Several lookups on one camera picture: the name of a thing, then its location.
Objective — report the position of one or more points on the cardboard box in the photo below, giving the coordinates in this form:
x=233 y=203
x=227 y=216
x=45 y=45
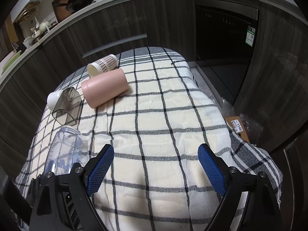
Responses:
x=238 y=128

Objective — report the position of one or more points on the crumpled clear plastic bag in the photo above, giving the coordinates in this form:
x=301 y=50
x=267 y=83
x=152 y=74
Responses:
x=252 y=127

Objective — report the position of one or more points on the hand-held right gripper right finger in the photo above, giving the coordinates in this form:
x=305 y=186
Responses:
x=213 y=170

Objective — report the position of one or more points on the smoky grey transparent cup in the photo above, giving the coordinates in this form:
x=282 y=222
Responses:
x=67 y=107

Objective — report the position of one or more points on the wooden cutting board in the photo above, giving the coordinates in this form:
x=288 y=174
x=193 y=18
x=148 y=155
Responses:
x=60 y=9

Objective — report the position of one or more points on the plaid blanket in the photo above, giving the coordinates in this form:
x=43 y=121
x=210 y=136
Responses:
x=163 y=115

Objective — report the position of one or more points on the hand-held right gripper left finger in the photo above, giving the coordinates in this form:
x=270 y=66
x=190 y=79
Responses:
x=101 y=170

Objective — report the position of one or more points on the green tray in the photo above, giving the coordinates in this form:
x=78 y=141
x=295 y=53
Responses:
x=10 y=61

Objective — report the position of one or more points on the checkered paper cup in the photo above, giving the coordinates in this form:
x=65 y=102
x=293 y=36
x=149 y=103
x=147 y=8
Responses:
x=103 y=64

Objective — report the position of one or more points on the small white cup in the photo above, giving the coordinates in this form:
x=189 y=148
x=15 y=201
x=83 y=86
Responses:
x=53 y=99

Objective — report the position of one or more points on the pink cup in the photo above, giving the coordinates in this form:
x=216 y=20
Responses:
x=104 y=87

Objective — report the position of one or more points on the black built-in dishwasher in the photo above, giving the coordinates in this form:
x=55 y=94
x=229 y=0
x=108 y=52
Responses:
x=226 y=50

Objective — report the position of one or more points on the clear plastic bottle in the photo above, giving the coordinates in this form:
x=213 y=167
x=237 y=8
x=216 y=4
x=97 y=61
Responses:
x=63 y=150

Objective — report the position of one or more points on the white teapot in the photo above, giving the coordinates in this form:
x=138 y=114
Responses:
x=43 y=26

